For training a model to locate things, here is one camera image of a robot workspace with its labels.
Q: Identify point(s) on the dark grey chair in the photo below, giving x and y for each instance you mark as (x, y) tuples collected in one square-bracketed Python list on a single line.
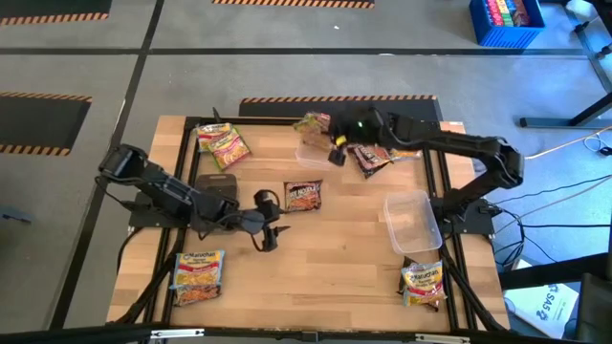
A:
[(595, 310)]

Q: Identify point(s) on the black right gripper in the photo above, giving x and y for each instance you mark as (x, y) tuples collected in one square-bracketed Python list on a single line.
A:
[(358, 126)]

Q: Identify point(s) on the silver metal bracket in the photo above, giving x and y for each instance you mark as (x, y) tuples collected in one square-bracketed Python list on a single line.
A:
[(177, 333), (442, 338)]

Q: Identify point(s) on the blue plastic crate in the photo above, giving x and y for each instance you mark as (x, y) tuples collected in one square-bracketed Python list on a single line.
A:
[(483, 33)]

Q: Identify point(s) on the clear plastic container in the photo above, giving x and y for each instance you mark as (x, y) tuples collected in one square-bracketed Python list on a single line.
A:
[(412, 222)]

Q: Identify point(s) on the black plug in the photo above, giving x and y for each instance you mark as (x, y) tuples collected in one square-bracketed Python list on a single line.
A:
[(606, 150)]

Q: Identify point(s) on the dark floor object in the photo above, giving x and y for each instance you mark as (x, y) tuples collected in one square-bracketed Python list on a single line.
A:
[(14, 217)]

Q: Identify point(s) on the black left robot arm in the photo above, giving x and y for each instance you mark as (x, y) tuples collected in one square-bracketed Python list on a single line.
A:
[(167, 191)]

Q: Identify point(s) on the black metal beam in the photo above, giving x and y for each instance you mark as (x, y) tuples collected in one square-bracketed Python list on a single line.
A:
[(550, 276)]

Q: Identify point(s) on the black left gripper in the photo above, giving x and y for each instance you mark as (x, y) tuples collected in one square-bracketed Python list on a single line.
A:
[(268, 212)]

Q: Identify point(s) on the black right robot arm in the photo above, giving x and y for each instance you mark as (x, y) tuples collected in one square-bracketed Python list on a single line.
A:
[(478, 143)]

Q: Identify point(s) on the black aluminium table frame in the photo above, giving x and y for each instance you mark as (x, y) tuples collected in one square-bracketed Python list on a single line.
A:
[(258, 120)]

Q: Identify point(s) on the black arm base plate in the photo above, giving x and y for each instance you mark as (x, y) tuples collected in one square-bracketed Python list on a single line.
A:
[(478, 224), (138, 222)]

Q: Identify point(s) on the white printed cardboard box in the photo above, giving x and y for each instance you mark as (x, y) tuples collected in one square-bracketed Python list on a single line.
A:
[(540, 306)]

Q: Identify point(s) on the dark smoked plastic container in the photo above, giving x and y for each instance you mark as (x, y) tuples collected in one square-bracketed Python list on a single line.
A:
[(217, 184)]

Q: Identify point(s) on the black hazard-striped floor mat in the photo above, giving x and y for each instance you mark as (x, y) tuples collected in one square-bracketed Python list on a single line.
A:
[(287, 109), (48, 7), (38, 124), (287, 3)]

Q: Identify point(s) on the colourful packs in crate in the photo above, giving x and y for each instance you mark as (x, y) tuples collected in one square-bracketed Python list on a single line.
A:
[(507, 12)]

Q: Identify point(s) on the dark metal desk frame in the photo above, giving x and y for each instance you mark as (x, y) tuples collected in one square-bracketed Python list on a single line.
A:
[(550, 122)]

